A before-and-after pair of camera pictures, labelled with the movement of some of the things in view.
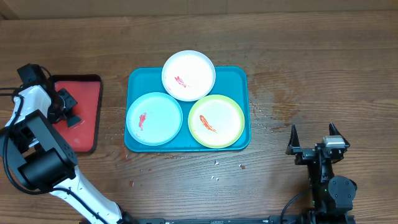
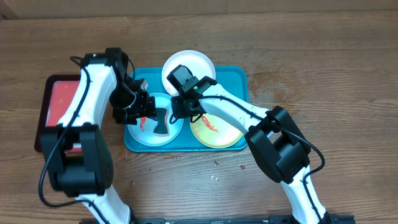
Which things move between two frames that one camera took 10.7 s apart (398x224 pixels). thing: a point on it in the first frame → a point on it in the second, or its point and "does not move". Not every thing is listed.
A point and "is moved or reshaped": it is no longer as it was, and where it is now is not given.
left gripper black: x=68 y=101 → x=147 y=107
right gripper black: x=303 y=154 → x=182 y=112
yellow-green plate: x=216 y=121 does not move
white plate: x=188 y=75 does not move
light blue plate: x=154 y=118 does not move
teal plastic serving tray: x=233 y=82 does not move
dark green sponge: x=73 y=121 is moved or reshaped
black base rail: x=220 y=219 does not move
